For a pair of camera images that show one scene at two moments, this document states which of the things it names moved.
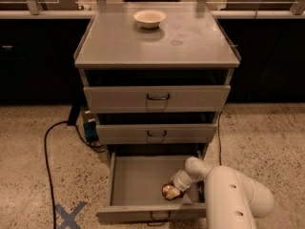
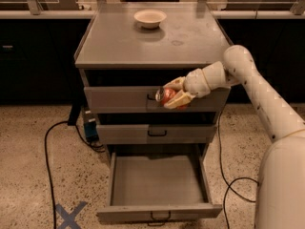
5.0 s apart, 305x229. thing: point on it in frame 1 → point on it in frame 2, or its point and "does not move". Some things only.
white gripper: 180,182 → 195,83
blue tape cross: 70,218 does not move
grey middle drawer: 156,135 does not move
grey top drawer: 156,99 does not move
